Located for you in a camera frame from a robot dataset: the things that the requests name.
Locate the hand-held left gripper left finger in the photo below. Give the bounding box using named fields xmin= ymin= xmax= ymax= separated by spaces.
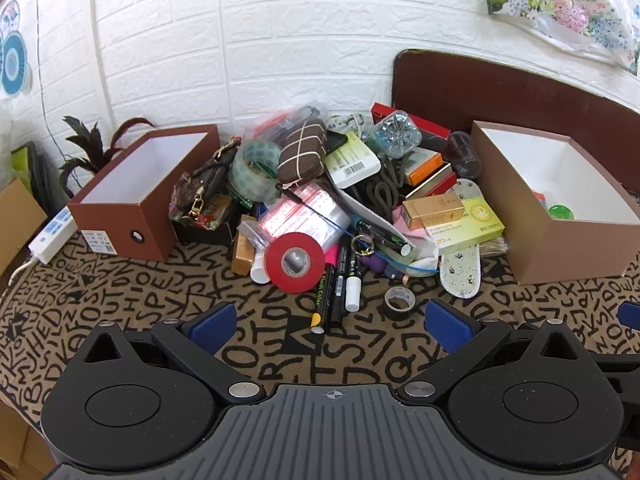
xmin=80 ymin=302 xmax=267 ymax=405

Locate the white power cord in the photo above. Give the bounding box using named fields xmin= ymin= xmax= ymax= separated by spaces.
xmin=0 ymin=256 xmax=38 ymax=292

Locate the orange and white box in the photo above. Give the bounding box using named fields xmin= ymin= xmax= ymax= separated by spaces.
xmin=404 ymin=152 xmax=446 ymax=186

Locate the clear plastic bottle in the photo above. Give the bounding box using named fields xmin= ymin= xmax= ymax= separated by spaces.
xmin=372 ymin=110 xmax=421 ymax=159

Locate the white power strip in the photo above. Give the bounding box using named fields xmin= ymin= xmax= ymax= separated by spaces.
xmin=27 ymin=205 xmax=76 ymax=266

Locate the red-striped zip bag pack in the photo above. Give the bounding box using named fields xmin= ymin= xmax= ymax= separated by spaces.
xmin=254 ymin=182 xmax=352 ymax=257

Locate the red black gold box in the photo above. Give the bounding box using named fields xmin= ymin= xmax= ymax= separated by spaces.
xmin=404 ymin=162 xmax=459 ymax=199

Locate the gold keyring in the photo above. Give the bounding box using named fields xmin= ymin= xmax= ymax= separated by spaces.
xmin=349 ymin=234 xmax=376 ymax=257

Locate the long brown cardboard box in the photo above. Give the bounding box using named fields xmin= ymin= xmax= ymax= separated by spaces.
xmin=67 ymin=124 xmax=221 ymax=262

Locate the brown pouch with cream grid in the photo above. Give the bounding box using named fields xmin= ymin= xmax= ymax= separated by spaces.
xmin=277 ymin=117 xmax=329 ymax=186

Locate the dark brown headboard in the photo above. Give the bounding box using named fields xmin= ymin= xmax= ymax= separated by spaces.
xmin=392 ymin=48 xmax=640 ymax=188

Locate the green folder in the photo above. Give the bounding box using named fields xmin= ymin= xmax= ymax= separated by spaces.
xmin=9 ymin=142 xmax=42 ymax=197

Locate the white cloth pouch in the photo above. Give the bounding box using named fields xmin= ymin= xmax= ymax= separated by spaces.
xmin=339 ymin=187 xmax=442 ymax=272

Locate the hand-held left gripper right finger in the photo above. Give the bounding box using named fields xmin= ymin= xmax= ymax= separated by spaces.
xmin=398 ymin=299 xmax=592 ymax=405

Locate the black and green tube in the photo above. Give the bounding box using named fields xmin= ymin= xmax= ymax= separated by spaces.
xmin=354 ymin=215 xmax=412 ymax=257

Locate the yellow-green flat box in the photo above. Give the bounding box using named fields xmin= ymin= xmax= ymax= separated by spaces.
xmin=420 ymin=199 xmax=506 ymax=256

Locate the dark feather plant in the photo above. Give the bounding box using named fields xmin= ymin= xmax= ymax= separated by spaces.
xmin=57 ymin=115 xmax=156 ymax=197

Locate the floral shoe insole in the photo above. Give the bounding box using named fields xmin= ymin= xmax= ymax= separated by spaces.
xmin=439 ymin=177 xmax=484 ymax=301

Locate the black marker pen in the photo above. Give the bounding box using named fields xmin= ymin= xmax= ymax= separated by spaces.
xmin=329 ymin=240 xmax=351 ymax=329

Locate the blue paper fan decoration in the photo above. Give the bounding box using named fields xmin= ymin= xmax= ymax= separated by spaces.
xmin=0 ymin=0 xmax=34 ymax=99

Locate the black marker with yellow cap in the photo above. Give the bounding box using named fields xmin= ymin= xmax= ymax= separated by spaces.
xmin=309 ymin=247 xmax=339 ymax=337

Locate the wide brown cardboard box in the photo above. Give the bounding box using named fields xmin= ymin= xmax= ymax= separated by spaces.
xmin=470 ymin=120 xmax=640 ymax=286

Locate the brown monogram bag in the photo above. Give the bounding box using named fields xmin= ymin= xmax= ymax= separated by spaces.
xmin=172 ymin=144 xmax=239 ymax=222

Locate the floral plastic sheet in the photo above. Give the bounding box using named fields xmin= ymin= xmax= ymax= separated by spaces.
xmin=484 ymin=0 xmax=640 ymax=72

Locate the purple toy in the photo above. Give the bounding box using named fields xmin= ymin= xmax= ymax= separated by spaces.
xmin=367 ymin=252 xmax=406 ymax=281

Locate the dark coiled rope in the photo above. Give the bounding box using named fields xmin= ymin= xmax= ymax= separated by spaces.
xmin=359 ymin=157 xmax=407 ymax=222

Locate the red flat box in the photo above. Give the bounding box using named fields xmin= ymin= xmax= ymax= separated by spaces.
xmin=370 ymin=102 xmax=451 ymax=154

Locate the plain cardboard carton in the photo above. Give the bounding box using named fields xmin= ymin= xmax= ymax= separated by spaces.
xmin=0 ymin=177 xmax=49 ymax=281
xmin=0 ymin=400 xmax=56 ymax=480

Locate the pink cloth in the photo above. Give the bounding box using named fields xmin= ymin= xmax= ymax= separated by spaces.
xmin=392 ymin=207 xmax=427 ymax=242

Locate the black floral box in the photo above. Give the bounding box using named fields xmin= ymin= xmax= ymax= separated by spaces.
xmin=169 ymin=195 xmax=242 ymax=247

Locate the red tape roll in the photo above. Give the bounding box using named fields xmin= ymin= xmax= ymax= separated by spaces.
xmin=264 ymin=232 xmax=329 ymax=294

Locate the clear plastic bag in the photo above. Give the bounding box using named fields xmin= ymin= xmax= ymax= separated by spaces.
xmin=244 ymin=104 xmax=329 ymax=152

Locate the large clear tape roll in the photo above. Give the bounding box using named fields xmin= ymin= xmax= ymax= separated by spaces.
xmin=229 ymin=139 xmax=284 ymax=202

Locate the dark brown cup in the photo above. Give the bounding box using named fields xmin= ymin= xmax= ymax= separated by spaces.
xmin=444 ymin=130 xmax=484 ymax=181

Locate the white marker pen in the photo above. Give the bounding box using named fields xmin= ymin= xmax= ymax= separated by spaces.
xmin=344 ymin=250 xmax=362 ymax=311

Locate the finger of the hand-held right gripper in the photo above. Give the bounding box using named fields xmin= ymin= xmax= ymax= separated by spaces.
xmin=592 ymin=352 xmax=640 ymax=411
xmin=617 ymin=302 xmax=640 ymax=332

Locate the white plastic bottle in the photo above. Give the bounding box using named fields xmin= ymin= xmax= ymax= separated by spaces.
xmin=249 ymin=250 xmax=271 ymax=284

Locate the small black tape roll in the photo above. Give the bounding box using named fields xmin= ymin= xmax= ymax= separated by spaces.
xmin=383 ymin=287 xmax=417 ymax=321

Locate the tan brown small box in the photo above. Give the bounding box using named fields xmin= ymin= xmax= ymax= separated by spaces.
xmin=230 ymin=214 xmax=262 ymax=277

